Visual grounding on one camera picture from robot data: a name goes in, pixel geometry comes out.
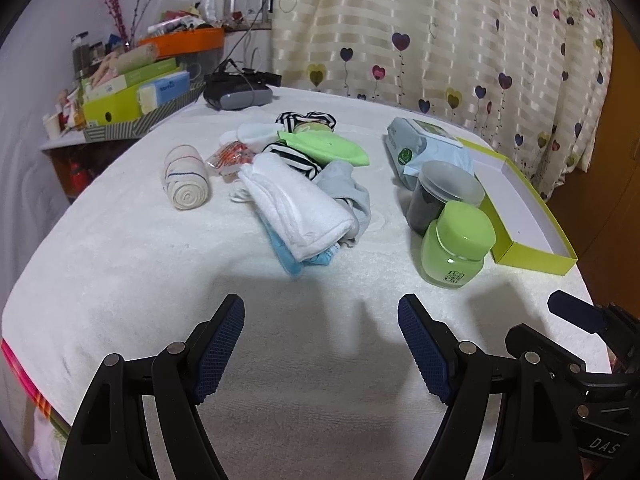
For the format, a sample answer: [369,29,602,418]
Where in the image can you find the blue face mask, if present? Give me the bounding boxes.
[264,223,340,278]

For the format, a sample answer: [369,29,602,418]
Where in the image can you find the white towel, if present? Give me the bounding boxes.
[239,153,356,262]

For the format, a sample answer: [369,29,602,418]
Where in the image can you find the grey sock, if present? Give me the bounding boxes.
[314,160,371,247]

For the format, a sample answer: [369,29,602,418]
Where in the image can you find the beige bandage cloth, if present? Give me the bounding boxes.
[163,144,210,210]

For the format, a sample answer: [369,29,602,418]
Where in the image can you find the black white striped sock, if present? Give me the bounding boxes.
[262,142,322,180]
[276,110,336,132]

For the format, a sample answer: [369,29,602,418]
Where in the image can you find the white cotton pads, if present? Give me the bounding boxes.
[219,122,282,153]

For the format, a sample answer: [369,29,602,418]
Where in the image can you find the green rabbit pattern towel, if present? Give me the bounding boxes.
[294,122,333,134]

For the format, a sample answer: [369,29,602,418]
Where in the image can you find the green white shallow box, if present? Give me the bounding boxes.
[462,141,577,276]

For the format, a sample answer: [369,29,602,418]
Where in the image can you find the wooden wardrobe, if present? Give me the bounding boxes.
[549,13,639,315]

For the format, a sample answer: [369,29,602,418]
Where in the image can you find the green lidded jar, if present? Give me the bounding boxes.
[421,200,496,288]

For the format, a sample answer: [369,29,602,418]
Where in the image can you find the dark jar clear lid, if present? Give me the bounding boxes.
[406,160,485,235]

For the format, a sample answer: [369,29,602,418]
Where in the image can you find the wet wipes pack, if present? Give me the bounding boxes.
[384,117,474,191]

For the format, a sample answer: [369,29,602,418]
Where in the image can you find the white table blanket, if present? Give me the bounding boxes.
[2,89,608,479]

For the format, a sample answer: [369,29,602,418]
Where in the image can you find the heart pattern curtain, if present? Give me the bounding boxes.
[272,0,614,197]

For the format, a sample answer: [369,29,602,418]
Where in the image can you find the side shelf table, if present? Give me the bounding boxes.
[40,131,137,204]

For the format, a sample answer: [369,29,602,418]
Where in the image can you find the striped tray box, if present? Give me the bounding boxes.
[84,84,205,143]

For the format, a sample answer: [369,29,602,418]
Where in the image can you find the lime green box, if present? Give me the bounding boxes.
[82,86,143,127]

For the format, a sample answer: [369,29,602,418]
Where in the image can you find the blue tissue pack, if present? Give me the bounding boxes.
[137,70,190,115]

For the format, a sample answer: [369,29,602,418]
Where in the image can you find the green white long box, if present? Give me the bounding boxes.
[85,58,178,102]

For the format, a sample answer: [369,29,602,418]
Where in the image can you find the black grey VR headset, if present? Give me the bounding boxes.
[203,68,282,110]

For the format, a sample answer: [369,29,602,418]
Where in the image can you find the orange storage bin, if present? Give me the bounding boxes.
[139,27,224,58]

